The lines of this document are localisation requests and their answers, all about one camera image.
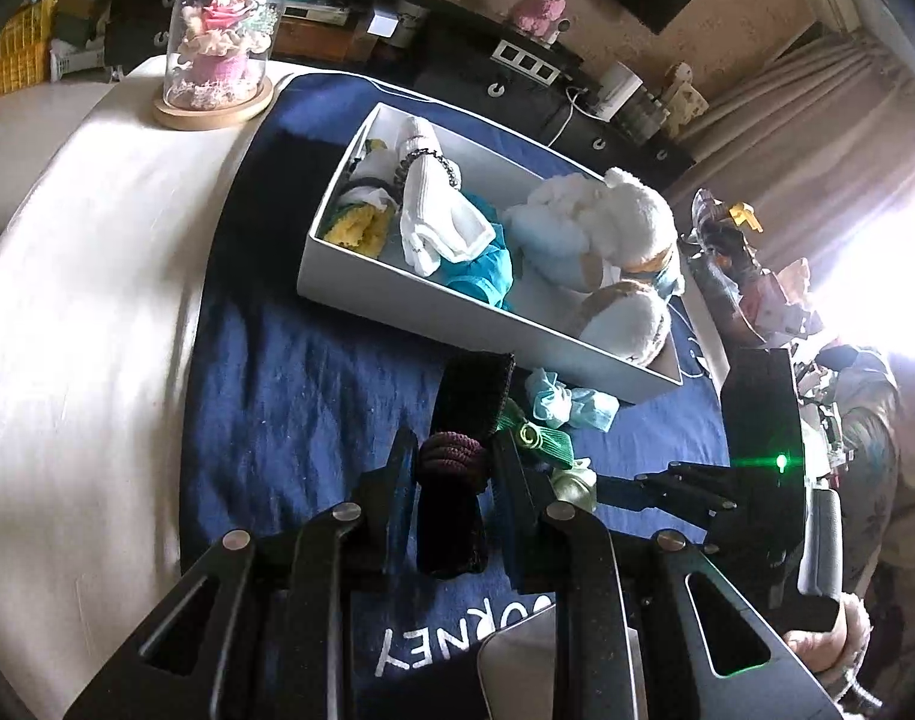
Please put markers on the glass dome with flowers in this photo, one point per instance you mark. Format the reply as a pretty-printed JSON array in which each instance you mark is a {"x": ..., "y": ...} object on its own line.
[{"x": 217, "y": 45}]

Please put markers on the small white box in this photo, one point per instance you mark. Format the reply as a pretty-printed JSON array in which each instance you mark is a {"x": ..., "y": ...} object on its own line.
[{"x": 382, "y": 21}]

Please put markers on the dark sock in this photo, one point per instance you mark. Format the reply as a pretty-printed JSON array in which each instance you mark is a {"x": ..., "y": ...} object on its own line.
[{"x": 465, "y": 397}]

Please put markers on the black television cabinet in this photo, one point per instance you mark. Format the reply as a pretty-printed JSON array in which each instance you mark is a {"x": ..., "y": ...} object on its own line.
[{"x": 457, "y": 82}]

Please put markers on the navy blue blanket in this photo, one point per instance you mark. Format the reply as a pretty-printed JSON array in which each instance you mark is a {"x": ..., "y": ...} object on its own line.
[{"x": 292, "y": 405}]

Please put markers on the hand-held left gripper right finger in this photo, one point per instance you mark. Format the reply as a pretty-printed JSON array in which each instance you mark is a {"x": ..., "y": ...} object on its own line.
[{"x": 513, "y": 525}]

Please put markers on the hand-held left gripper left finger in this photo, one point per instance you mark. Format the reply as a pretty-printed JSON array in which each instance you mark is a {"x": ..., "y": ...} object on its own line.
[{"x": 401, "y": 495}]

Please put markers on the white fluffy towel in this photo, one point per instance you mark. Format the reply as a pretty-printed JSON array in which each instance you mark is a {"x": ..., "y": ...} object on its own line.
[{"x": 555, "y": 225}]

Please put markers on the beige curtain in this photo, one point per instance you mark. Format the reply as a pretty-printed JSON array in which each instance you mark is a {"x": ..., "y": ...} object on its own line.
[{"x": 802, "y": 127}]

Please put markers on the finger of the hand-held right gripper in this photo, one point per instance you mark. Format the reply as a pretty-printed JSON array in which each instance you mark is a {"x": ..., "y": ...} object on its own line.
[
  {"x": 637, "y": 496},
  {"x": 697, "y": 471}
]

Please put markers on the white socket panel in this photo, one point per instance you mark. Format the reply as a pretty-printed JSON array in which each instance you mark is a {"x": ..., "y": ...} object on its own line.
[{"x": 526, "y": 61}]

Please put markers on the white router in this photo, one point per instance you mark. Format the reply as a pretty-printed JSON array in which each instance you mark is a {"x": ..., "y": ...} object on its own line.
[{"x": 618, "y": 90}]

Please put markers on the yellow plastic toy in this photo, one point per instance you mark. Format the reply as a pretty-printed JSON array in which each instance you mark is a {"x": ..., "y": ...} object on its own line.
[{"x": 744, "y": 216}]

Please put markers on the yellow cloth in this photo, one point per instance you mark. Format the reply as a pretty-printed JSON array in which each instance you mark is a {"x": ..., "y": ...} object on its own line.
[{"x": 352, "y": 229}]

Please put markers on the pink plush toy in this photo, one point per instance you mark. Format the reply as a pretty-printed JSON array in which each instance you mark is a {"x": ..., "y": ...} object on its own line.
[{"x": 538, "y": 11}]

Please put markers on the yellow plastic crate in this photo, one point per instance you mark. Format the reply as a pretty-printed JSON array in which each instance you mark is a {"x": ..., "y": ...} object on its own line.
[
  {"x": 11, "y": 71},
  {"x": 30, "y": 22}
]

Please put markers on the white fluffy plush socks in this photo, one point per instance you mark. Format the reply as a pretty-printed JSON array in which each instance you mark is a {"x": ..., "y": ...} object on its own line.
[{"x": 641, "y": 225}]

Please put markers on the cream spotted giraffe plush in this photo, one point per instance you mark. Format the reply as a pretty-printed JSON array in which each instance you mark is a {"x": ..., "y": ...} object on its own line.
[{"x": 686, "y": 97}]

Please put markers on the person's body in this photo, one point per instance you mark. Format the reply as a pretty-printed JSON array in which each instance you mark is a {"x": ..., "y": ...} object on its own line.
[{"x": 877, "y": 435}]

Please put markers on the teal books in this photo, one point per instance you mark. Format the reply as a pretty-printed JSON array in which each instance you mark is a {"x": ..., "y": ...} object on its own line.
[{"x": 315, "y": 4}]

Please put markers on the white black striped sock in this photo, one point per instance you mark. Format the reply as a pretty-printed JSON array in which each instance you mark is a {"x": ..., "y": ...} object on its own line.
[{"x": 371, "y": 172}]

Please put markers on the cream scrunchie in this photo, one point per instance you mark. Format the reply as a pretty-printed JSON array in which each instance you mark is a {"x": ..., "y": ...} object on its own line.
[{"x": 577, "y": 487}]

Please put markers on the teal ruffled cloth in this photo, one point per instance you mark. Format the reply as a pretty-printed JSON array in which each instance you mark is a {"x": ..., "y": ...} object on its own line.
[{"x": 480, "y": 277}]

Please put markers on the white cardboard box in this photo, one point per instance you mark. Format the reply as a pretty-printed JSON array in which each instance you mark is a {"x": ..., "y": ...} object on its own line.
[{"x": 427, "y": 304}]

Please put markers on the person's right hand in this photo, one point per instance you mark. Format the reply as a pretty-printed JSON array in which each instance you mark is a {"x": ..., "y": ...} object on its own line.
[{"x": 810, "y": 649}]

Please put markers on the light blue scrunchie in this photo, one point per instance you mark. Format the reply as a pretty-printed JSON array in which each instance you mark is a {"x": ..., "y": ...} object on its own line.
[{"x": 577, "y": 409}]

